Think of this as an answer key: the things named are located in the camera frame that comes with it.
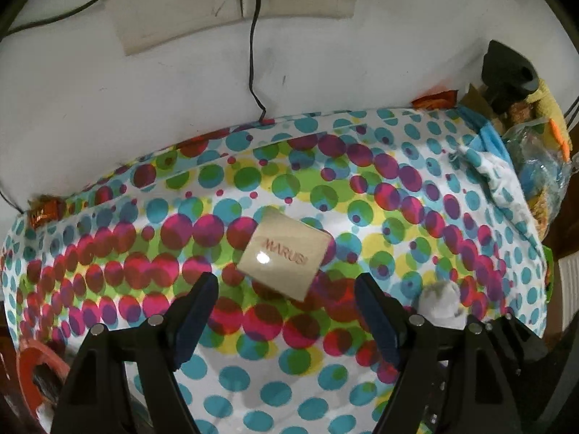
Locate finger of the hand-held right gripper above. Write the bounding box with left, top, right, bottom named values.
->
left=484, top=312, right=550, bottom=367

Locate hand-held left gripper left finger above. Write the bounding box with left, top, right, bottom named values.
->
left=51, top=272, right=220, bottom=434

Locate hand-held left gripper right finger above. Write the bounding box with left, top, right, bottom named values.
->
left=355, top=273, right=530, bottom=434

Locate white sock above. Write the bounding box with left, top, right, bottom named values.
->
left=416, top=280, right=466, bottom=331

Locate tan cardboard box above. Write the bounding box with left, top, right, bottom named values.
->
left=237, top=207, right=331, bottom=301

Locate red round tray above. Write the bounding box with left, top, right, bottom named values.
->
left=16, top=337, right=71, bottom=417

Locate green basket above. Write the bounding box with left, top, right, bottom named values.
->
left=543, top=244, right=555, bottom=299

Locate polka dot tablecloth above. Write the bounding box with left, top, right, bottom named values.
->
left=0, top=107, right=550, bottom=434

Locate clear bag of toys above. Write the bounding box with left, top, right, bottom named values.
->
left=502, top=118, right=573, bottom=236

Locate turquoise cloth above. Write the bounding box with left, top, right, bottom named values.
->
left=468, top=120, right=514, bottom=168

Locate red snack packet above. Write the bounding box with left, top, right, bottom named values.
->
left=411, top=90, right=458, bottom=110

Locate yellow plush toy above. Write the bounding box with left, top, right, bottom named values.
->
left=520, top=79, right=573, bottom=154

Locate black stand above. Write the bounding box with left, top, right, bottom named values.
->
left=480, top=40, right=541, bottom=111

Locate black television cable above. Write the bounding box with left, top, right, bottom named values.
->
left=0, top=185, right=23, bottom=213

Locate black adapter cable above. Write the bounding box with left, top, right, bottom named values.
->
left=246, top=0, right=276, bottom=123

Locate beige antenna wall plate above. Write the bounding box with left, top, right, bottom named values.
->
left=111, top=0, right=245, bottom=57

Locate black antenna cable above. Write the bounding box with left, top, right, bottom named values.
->
left=0, top=0, right=141, bottom=39

